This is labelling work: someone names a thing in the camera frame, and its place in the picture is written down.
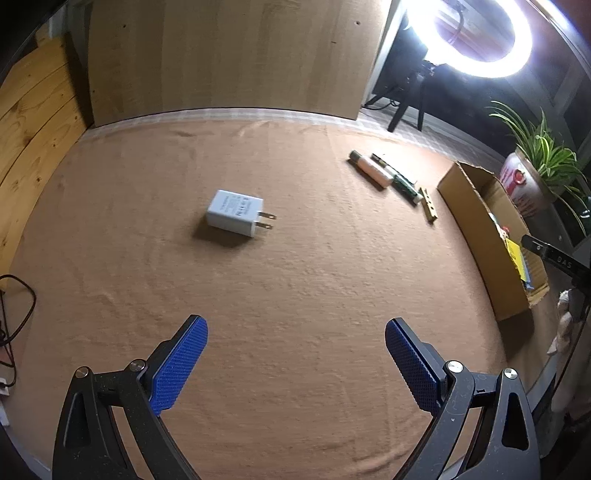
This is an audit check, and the white plug charger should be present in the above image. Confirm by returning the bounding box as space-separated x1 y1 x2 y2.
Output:
205 189 277 240

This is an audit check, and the black tripod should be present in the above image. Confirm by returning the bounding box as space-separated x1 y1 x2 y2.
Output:
362 60 437 132

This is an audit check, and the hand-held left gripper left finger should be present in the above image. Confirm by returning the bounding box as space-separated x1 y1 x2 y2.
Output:
52 315 209 480

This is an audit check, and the large wooden board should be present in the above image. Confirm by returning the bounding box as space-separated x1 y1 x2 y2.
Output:
88 0 393 127

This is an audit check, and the cardboard box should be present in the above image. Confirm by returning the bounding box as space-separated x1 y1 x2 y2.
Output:
436 161 550 322

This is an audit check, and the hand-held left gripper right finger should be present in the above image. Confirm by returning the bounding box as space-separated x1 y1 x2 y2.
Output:
385 318 541 480

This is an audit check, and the green tube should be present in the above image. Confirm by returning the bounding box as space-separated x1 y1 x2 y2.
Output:
392 175 424 206

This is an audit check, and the white and red flower pot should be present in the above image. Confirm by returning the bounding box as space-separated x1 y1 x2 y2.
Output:
499 148 557 217

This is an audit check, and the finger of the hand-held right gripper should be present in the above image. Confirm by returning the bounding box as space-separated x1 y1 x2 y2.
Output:
521 233 591 280

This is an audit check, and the pine wood panel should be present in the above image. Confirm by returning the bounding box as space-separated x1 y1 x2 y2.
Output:
0 37 90 268

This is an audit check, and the small pink bottle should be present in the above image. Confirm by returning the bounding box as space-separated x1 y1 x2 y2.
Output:
348 150 393 189

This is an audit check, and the brown blanket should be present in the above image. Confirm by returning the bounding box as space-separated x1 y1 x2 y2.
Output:
9 117 546 480

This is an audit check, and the dark cable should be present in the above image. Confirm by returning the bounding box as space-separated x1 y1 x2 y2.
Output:
0 274 38 388

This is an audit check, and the green spider plant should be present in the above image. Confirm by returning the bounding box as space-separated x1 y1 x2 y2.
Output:
487 99 591 213

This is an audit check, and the wooden clip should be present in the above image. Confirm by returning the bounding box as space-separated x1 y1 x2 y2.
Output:
419 187 438 225

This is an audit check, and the checkered cloth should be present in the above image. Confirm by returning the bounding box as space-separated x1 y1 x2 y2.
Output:
85 107 506 162

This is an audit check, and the white patterned tube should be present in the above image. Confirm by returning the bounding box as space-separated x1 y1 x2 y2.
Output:
370 153 407 181

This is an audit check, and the person's right hand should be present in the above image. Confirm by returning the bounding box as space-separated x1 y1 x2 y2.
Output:
547 291 583 356

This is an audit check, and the ring light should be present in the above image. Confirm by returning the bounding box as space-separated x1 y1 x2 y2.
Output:
404 0 534 79

